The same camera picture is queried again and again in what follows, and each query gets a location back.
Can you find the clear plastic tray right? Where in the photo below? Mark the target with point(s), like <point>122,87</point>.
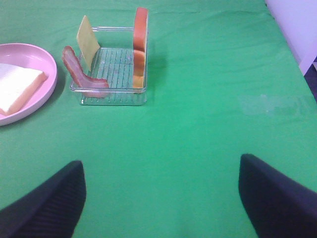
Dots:
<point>113,62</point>

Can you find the bread slice bottom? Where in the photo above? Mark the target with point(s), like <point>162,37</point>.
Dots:
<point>17,86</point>

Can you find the pink plate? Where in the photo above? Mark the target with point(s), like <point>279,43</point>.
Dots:
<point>30,56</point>

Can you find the bread slice top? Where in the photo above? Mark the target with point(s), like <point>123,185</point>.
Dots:
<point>140,36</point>

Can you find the bread slice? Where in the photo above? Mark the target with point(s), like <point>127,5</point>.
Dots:
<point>17,86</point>
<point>140,36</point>

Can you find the yellow cheese slice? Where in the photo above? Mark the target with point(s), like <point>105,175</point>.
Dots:
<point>87,41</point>

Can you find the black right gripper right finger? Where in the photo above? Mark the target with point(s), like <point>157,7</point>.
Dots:
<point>277,206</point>

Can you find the green tablecloth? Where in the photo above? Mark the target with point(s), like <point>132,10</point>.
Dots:
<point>222,82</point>

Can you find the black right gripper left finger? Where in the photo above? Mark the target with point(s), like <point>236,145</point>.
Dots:
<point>51,210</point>

